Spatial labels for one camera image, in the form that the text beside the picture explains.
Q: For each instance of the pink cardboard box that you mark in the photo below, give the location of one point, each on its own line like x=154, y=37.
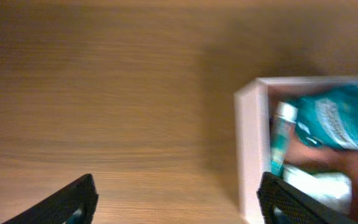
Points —
x=254, y=104

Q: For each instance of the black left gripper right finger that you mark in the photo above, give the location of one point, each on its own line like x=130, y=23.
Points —
x=296, y=206

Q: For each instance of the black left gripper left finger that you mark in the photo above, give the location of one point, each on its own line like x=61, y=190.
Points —
x=75, y=203

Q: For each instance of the white sachet packet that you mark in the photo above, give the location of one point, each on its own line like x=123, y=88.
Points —
x=332, y=189

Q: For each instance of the teal mouthwash bottle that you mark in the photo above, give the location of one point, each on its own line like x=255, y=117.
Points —
x=329, y=118

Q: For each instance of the Colgate toothpaste tube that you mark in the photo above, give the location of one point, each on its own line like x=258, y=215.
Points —
x=283, y=124

